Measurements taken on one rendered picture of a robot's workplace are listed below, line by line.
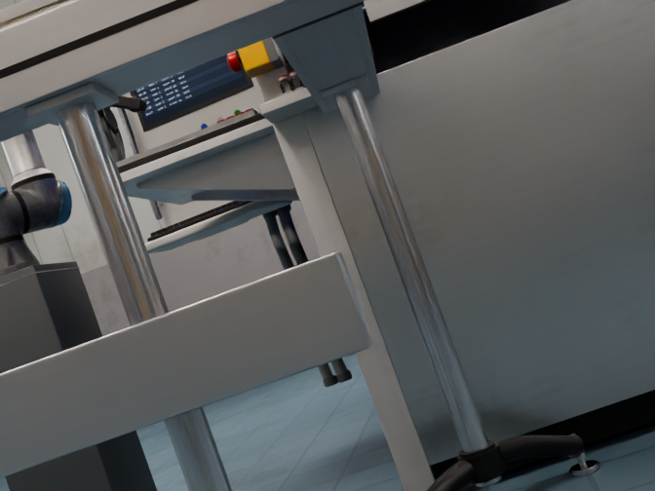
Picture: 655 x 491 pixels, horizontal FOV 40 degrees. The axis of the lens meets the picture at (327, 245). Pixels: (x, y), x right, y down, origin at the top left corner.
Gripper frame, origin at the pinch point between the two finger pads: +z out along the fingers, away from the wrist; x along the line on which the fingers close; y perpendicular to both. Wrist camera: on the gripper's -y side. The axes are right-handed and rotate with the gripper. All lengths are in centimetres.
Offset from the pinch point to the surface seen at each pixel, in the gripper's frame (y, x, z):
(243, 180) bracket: -24.6, 2.6, 13.3
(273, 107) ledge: -38.5, 26.2, 5.2
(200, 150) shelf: -19.5, 11.1, 5.2
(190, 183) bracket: -13.4, 2.6, 9.8
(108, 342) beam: -16, 93, 38
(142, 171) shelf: -6.3, 11.1, 5.1
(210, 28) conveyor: -41, 95, 7
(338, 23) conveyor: -55, 76, 8
